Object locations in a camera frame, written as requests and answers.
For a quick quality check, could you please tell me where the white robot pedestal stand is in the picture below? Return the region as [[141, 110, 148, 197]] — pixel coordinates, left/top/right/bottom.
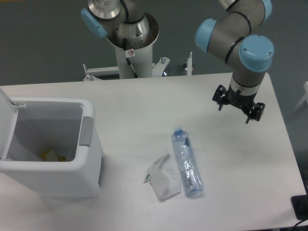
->
[[82, 12, 195, 82]]

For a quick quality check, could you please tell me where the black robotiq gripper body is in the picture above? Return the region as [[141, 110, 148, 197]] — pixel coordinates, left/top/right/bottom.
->
[[225, 83, 257, 111]]

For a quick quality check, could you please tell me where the white furniture leg at right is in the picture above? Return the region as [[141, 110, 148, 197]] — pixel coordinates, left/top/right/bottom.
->
[[289, 81, 308, 118]]

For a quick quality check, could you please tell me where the white paper bag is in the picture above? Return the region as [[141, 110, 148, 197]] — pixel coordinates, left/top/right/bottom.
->
[[143, 153, 181, 201]]

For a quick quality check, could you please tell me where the white open trash can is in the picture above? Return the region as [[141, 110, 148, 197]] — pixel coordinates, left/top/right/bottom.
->
[[0, 91, 104, 197]]

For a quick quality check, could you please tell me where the yellow trash inside can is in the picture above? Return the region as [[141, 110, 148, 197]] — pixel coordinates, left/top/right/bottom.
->
[[40, 150, 66, 162]]

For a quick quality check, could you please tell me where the black device at table edge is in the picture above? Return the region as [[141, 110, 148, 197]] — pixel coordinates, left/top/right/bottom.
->
[[291, 195, 308, 220]]

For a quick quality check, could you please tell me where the clear plastic water bottle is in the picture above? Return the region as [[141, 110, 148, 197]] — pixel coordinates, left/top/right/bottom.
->
[[171, 126, 204, 197]]

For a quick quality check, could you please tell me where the black cable on pedestal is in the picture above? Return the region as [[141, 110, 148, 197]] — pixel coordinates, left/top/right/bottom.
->
[[122, 38, 140, 79]]

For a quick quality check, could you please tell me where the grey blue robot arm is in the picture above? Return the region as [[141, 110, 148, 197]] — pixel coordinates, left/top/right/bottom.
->
[[81, 0, 274, 121]]

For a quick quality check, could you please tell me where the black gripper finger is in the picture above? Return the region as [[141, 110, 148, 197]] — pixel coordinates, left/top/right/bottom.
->
[[212, 85, 228, 111], [244, 103, 265, 124]]

